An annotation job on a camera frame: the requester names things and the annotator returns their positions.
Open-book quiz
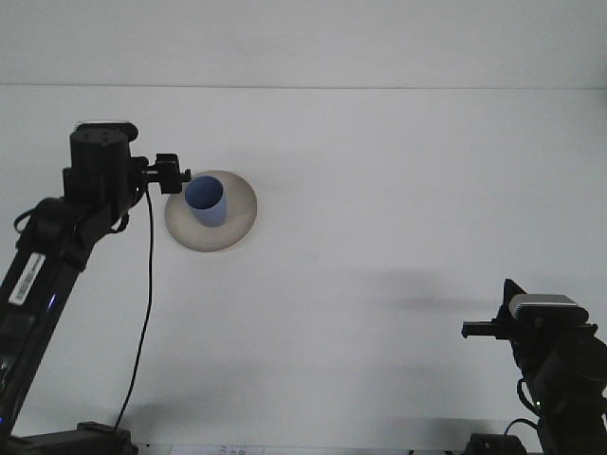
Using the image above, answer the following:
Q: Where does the pale blue cup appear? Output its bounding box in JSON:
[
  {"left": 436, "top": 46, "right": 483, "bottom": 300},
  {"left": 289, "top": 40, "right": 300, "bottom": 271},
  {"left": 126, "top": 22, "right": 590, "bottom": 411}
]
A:
[{"left": 183, "top": 174, "right": 229, "bottom": 228}]

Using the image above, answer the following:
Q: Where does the pale round plate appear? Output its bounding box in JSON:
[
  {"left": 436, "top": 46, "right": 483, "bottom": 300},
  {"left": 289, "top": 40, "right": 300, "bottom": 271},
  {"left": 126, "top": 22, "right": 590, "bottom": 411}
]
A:
[{"left": 164, "top": 169, "right": 260, "bottom": 254}]

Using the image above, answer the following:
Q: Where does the white printed paper sheet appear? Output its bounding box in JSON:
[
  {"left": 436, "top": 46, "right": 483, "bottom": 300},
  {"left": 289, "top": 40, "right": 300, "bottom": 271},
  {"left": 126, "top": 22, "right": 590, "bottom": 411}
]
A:
[{"left": 170, "top": 443, "right": 269, "bottom": 455}]

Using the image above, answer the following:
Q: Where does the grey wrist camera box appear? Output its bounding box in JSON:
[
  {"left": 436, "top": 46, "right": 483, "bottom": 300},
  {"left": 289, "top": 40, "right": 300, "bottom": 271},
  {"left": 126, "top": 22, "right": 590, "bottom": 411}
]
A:
[
  {"left": 507, "top": 293, "right": 591, "bottom": 325},
  {"left": 74, "top": 120, "right": 139, "bottom": 141}
]

